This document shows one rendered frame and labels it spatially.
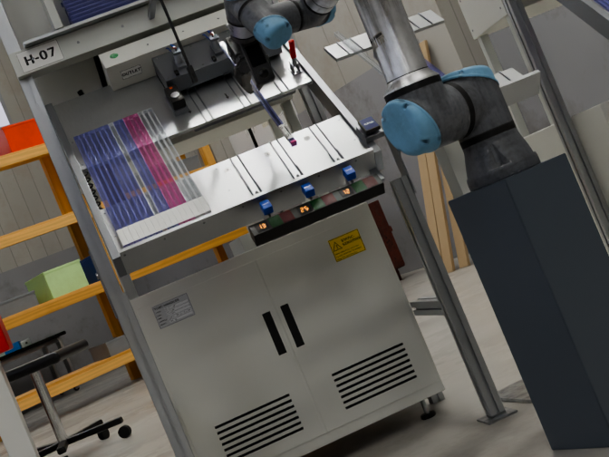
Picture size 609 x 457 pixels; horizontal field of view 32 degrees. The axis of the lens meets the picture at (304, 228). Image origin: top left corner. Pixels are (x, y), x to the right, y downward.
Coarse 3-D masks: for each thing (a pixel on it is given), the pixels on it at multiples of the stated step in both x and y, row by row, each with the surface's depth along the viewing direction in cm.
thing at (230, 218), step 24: (336, 168) 255; (360, 168) 258; (264, 192) 251; (288, 192) 254; (216, 216) 249; (240, 216) 252; (264, 216) 255; (144, 240) 246; (168, 240) 248; (192, 240) 251; (144, 264) 249
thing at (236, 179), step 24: (336, 120) 271; (288, 144) 267; (312, 144) 265; (336, 144) 264; (360, 144) 262; (216, 168) 264; (240, 168) 263; (264, 168) 261; (288, 168) 260; (312, 168) 259; (216, 192) 258; (240, 192) 256; (120, 240) 250
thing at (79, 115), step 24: (288, 72) 290; (96, 96) 296; (120, 96) 294; (144, 96) 292; (192, 96) 289; (216, 96) 287; (240, 96) 285; (264, 96) 283; (72, 120) 289; (96, 120) 288; (168, 120) 282; (192, 120) 281; (216, 120) 280; (72, 144) 281
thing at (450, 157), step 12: (456, 144) 273; (444, 156) 274; (456, 156) 273; (444, 168) 276; (456, 168) 272; (456, 180) 273; (456, 192) 275; (516, 384) 283; (504, 396) 275; (516, 396) 269; (528, 396) 264
